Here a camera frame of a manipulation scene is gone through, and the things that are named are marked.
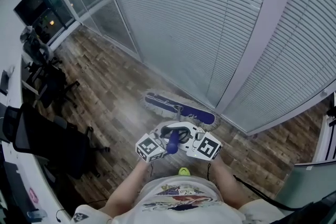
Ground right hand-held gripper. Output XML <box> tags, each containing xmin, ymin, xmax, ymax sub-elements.
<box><xmin>160</xmin><ymin>121</ymin><xmax>224</xmax><ymax>161</ymax></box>

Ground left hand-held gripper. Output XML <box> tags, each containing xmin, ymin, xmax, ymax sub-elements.
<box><xmin>135</xmin><ymin>131</ymin><xmax>169</xmax><ymax>164</ymax></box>

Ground blue mop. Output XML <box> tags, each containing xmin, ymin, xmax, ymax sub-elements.
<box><xmin>140</xmin><ymin>89</ymin><xmax>223</xmax><ymax>156</ymax></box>

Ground person's right forearm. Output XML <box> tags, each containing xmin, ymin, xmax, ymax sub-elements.
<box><xmin>209</xmin><ymin>158</ymin><xmax>250</xmax><ymax>209</ymax></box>

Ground person's left forearm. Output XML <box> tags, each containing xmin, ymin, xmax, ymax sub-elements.
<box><xmin>101</xmin><ymin>159</ymin><xmax>150</xmax><ymax>216</ymax></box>

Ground white printed t-shirt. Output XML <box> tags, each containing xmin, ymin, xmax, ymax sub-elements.
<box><xmin>70</xmin><ymin>174</ymin><xmax>284</xmax><ymax>224</ymax></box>

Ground black mesh office chair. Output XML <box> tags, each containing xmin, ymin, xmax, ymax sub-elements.
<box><xmin>4</xmin><ymin>102</ymin><xmax>111</xmax><ymax>180</ymax></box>

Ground white venetian blinds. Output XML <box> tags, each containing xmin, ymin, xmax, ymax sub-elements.
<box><xmin>60</xmin><ymin>0</ymin><xmax>336</xmax><ymax>134</ymax></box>

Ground long white desk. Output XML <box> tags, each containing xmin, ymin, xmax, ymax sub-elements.
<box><xmin>0</xmin><ymin>55</ymin><xmax>71</xmax><ymax>224</ymax></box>

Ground black headrest office chair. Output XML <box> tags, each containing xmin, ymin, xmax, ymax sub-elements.
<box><xmin>25</xmin><ymin>41</ymin><xmax>81</xmax><ymax>110</ymax></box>

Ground pink sticker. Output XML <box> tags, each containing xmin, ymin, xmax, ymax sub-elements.
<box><xmin>28</xmin><ymin>188</ymin><xmax>39</xmax><ymax>205</ymax></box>

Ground clear water bottle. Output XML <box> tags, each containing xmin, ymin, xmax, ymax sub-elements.
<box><xmin>26</xmin><ymin>209</ymin><xmax>48</xmax><ymax>221</ymax></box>

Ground grey-green partition panel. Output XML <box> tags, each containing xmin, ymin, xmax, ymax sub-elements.
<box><xmin>275</xmin><ymin>161</ymin><xmax>336</xmax><ymax>208</ymax></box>

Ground black flat laptop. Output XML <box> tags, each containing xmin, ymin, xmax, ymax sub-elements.
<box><xmin>2</xmin><ymin>161</ymin><xmax>28</xmax><ymax>216</ymax></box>

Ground dark open laptop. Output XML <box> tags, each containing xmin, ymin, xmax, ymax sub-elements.
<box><xmin>0</xmin><ymin>104</ymin><xmax>8</xmax><ymax>142</ymax></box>

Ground grey jacket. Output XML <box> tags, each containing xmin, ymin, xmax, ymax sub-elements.
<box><xmin>19</xmin><ymin>25</ymin><xmax>55</xmax><ymax>66</ymax></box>

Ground black computer monitor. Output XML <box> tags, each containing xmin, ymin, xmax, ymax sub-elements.
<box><xmin>283</xmin><ymin>193</ymin><xmax>336</xmax><ymax>224</ymax></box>

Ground small dark monitor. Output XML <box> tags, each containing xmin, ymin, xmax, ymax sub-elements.
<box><xmin>0</xmin><ymin>69</ymin><xmax>10</xmax><ymax>95</ymax></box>

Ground dark window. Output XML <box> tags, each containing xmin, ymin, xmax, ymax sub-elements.
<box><xmin>13</xmin><ymin>0</ymin><xmax>77</xmax><ymax>42</ymax></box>

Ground black strap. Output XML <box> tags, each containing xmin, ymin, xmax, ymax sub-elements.
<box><xmin>233</xmin><ymin>175</ymin><xmax>297</xmax><ymax>212</ymax></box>

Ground black earphone cable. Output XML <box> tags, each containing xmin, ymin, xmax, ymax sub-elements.
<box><xmin>55</xmin><ymin>208</ymin><xmax>66</xmax><ymax>224</ymax></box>

